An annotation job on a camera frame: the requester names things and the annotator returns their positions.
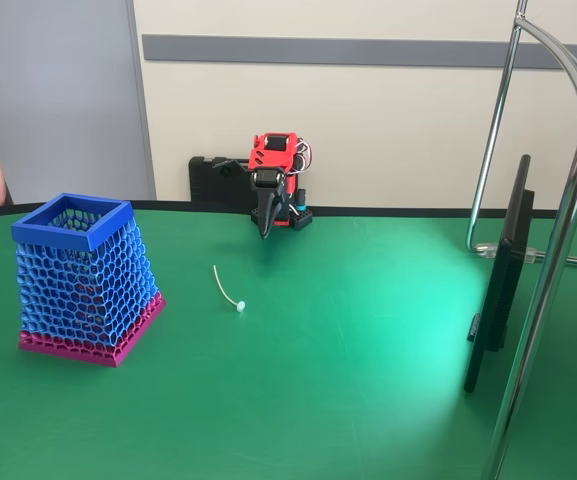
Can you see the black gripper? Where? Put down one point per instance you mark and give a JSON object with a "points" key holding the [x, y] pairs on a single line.
{"points": [[268, 180]]}

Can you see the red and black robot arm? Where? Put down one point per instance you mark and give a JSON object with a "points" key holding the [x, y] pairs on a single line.
{"points": [[273, 157]]}

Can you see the blue and magenta mesh basket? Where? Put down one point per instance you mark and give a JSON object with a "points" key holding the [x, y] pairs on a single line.
{"points": [[78, 300]]}

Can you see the blue capped black plug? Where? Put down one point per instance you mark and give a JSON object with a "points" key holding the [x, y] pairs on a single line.
{"points": [[301, 200]]}

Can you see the black studded base block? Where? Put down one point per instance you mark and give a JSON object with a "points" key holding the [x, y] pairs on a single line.
{"points": [[304, 220]]}

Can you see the black plastic tool case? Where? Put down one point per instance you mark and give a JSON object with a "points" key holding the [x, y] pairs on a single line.
{"points": [[203, 185]]}

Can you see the clear plastic clip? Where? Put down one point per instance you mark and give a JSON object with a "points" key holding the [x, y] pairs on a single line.
{"points": [[488, 248]]}

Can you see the black flat monitor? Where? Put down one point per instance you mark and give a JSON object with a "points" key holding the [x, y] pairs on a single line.
{"points": [[503, 280]]}

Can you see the grey door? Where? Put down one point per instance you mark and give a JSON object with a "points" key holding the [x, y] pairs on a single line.
{"points": [[58, 75]]}

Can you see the chrome tube stand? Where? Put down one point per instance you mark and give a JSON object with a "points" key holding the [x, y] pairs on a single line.
{"points": [[543, 300]]}

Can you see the grey wall rail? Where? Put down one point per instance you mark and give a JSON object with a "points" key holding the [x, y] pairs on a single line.
{"points": [[318, 50]]}

